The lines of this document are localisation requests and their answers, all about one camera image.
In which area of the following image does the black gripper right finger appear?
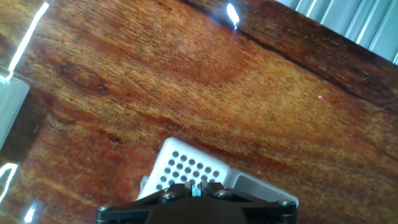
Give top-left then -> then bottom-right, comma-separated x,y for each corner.
200,182 -> 298,215

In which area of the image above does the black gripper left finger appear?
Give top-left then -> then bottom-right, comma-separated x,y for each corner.
95,182 -> 194,218

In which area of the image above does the white hinged pipette tip box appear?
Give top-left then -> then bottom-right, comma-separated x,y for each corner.
0,72 -> 30,151
136,136 -> 300,207

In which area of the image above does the glossy wooden board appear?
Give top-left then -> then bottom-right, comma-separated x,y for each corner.
0,0 -> 398,224

